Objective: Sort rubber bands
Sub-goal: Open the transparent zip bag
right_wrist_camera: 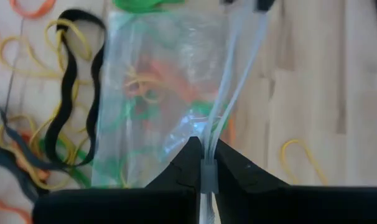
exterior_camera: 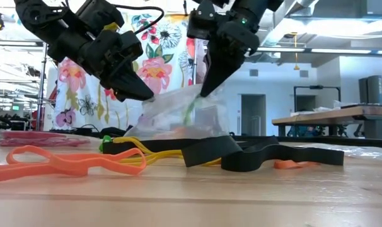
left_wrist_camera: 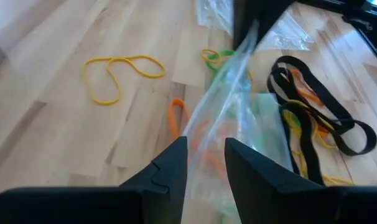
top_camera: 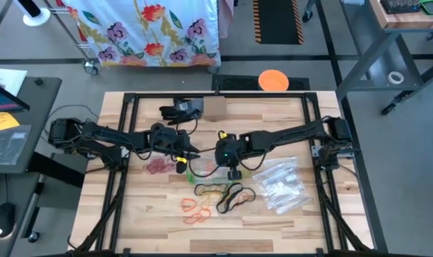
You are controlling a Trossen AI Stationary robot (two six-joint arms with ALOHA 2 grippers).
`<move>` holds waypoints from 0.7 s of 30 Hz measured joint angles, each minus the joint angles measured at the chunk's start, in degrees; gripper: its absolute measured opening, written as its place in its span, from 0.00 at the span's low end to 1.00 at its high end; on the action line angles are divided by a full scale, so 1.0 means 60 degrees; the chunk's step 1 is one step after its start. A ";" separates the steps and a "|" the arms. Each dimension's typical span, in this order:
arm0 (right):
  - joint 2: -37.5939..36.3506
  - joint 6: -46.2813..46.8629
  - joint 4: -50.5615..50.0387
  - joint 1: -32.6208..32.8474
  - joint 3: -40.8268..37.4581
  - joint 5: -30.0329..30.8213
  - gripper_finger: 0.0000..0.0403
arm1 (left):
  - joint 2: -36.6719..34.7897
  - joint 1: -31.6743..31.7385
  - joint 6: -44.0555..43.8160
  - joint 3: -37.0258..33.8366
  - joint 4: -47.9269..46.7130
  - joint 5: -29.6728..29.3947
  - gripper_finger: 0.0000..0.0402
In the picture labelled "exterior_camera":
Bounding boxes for double door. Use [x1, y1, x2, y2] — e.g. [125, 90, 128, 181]
[240, 94, 267, 136]

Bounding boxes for black metal stand frame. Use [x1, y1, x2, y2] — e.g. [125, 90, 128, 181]
[293, 84, 342, 113]

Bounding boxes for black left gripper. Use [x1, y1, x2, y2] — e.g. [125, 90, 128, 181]
[48, 29, 155, 103]

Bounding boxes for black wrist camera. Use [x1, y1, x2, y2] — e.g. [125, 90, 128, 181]
[187, 0, 225, 40]
[74, 0, 125, 32]

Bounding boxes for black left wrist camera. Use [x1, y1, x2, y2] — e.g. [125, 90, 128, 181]
[74, 0, 125, 32]

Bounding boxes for floral print curtain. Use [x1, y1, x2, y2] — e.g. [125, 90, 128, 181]
[54, 11, 200, 132]

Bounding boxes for yellow tape tag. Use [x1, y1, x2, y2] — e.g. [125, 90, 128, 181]
[103, 21, 121, 32]

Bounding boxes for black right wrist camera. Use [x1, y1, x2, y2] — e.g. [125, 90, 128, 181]
[187, 0, 225, 40]

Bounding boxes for ceiling light strip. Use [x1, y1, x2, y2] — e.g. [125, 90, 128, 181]
[257, 46, 306, 53]
[310, 48, 372, 55]

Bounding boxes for pale pink cloth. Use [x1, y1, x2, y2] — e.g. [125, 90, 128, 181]
[195, 39, 211, 86]

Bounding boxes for grey cylinder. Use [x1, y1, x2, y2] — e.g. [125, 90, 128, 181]
[366, 75, 382, 107]
[358, 78, 368, 107]

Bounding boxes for black work gloves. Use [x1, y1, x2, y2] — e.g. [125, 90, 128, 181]
[99, 126, 129, 139]

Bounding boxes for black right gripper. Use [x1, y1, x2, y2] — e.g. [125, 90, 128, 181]
[199, 20, 261, 97]

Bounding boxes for yellow rubber band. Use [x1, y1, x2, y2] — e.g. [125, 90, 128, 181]
[113, 136, 185, 166]
[120, 150, 223, 168]

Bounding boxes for wooden top workbench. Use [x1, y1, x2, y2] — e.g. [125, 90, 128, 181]
[271, 105, 382, 140]

